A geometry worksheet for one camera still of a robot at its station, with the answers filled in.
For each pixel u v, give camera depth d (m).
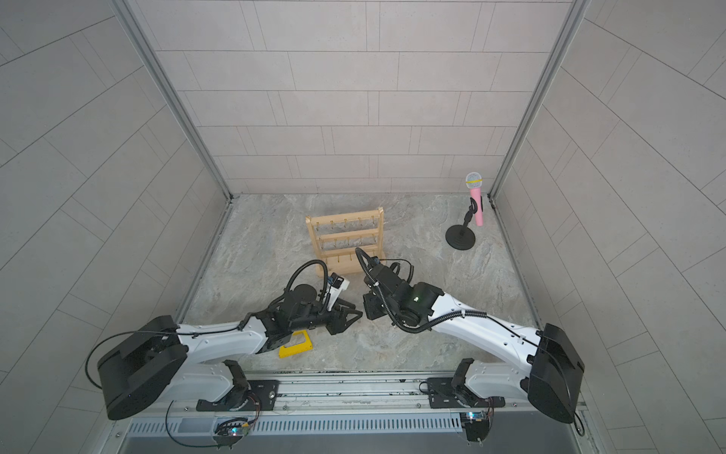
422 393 0.71
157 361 0.41
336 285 0.70
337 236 0.83
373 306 0.67
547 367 0.39
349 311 0.76
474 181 0.85
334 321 0.69
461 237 1.02
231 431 0.65
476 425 0.69
